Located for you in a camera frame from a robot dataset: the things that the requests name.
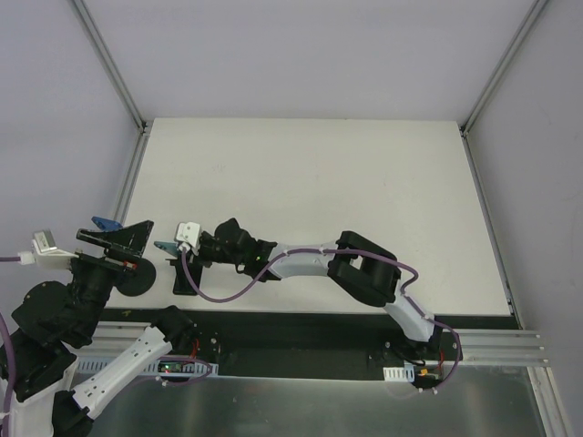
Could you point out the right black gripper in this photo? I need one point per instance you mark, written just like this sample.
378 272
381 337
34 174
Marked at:
198 257

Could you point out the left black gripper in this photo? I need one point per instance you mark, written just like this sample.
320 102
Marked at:
107 260

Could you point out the black smartphone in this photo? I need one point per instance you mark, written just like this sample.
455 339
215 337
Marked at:
169 247
106 224

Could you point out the black folding phone stand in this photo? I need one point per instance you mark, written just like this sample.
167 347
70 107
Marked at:
186 274

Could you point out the black round-base phone stand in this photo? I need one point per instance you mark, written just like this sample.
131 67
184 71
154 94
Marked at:
139 280

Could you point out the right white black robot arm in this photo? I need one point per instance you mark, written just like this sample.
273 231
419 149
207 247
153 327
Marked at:
367 272

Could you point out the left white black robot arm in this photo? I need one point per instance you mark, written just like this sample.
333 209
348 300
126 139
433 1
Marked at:
55 320

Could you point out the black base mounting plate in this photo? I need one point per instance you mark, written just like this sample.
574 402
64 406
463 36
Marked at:
350 347

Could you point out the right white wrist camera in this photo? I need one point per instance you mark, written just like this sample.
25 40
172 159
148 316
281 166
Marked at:
187 237

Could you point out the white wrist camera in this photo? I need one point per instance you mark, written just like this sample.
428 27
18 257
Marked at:
187 237
44 252

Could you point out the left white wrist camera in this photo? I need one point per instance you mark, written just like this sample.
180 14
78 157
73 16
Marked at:
44 252

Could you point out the left aluminium frame post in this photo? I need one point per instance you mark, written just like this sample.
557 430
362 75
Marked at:
106 60

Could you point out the aluminium frame post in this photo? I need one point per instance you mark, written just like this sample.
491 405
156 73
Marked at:
519 38
106 60

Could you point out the left white slotted cable duct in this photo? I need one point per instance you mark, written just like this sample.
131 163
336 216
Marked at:
170 367

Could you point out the white slotted cable duct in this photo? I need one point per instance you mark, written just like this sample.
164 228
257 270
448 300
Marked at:
399 374
170 367

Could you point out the right white slotted cable duct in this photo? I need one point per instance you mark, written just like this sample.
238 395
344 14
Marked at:
399 374

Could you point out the front aluminium rail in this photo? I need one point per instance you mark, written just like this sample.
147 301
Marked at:
518 348

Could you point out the right aluminium frame post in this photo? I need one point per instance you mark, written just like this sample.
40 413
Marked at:
519 38

